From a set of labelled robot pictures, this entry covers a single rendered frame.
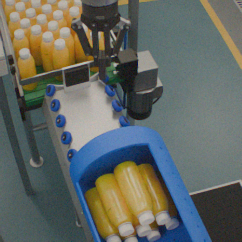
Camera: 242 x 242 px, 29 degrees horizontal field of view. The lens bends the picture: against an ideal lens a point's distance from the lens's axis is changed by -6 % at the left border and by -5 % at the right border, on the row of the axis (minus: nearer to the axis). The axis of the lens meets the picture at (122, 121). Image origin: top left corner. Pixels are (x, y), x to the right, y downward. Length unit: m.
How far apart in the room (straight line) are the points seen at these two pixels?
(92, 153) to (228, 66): 2.13
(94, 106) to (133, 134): 0.48
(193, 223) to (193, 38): 2.39
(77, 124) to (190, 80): 1.56
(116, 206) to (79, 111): 0.55
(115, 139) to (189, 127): 1.64
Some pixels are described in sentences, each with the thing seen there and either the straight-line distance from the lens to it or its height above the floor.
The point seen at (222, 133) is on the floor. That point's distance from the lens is 2.88.
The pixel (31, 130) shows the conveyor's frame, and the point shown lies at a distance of 2.47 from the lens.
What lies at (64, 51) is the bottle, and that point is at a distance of 1.76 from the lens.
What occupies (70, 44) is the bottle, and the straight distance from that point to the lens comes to 1.82.
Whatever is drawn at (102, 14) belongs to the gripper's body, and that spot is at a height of 1.65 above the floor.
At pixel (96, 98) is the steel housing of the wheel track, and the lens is 1.76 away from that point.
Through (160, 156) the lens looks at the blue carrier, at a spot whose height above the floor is 1.21.
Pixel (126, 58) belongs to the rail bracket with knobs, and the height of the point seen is 1.00.
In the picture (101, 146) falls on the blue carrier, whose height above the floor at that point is 1.22.
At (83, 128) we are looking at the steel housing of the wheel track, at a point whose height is 0.93.
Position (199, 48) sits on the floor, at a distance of 3.37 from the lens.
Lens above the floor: 2.24
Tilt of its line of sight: 51 degrees down
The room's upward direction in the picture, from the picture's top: 1 degrees clockwise
